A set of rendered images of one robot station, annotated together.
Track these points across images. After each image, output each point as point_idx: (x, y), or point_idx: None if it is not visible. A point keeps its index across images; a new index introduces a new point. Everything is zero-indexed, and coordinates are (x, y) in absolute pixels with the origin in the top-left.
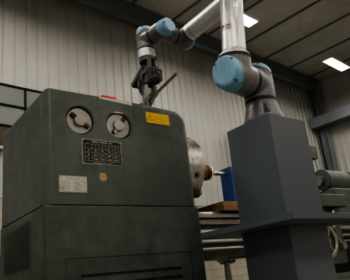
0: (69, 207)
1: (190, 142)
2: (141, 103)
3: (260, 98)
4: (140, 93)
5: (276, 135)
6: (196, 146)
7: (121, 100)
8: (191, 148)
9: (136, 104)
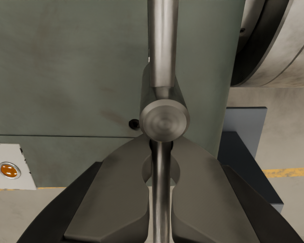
0: None
1: None
2: (149, 78)
3: None
4: (83, 176)
5: None
6: None
7: (7, 187)
8: (283, 87)
9: (52, 186)
